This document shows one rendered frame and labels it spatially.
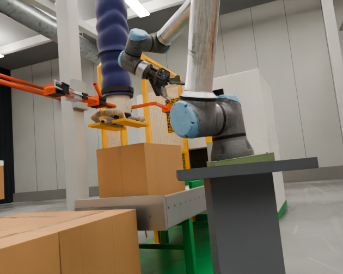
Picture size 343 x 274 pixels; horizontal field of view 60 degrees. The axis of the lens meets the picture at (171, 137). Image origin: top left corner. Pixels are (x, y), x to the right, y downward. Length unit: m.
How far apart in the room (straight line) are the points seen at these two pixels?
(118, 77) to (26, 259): 1.27
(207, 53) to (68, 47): 2.41
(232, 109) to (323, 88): 9.63
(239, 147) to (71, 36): 2.60
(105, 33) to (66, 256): 1.44
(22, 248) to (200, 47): 0.98
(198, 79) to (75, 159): 2.18
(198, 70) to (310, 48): 10.11
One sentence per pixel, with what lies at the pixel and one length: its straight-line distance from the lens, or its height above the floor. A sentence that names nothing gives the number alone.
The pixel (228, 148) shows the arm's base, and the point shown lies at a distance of 1.26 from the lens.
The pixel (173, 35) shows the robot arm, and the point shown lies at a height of 1.42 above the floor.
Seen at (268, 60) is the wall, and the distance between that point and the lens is 11.07.
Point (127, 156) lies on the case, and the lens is 2.03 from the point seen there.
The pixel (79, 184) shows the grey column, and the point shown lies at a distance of 3.15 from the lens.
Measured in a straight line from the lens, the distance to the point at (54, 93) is 1.64.
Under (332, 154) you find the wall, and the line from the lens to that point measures 10.65.
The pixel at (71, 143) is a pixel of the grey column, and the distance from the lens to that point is 3.18.
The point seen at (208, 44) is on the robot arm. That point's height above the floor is 1.20.
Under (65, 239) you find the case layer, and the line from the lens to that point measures 1.41.
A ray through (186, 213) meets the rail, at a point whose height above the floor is 0.45.
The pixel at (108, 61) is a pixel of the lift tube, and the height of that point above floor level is 1.53.
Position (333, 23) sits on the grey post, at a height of 2.49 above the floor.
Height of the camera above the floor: 0.75
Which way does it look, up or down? 6 degrees up
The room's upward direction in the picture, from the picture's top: 5 degrees counter-clockwise
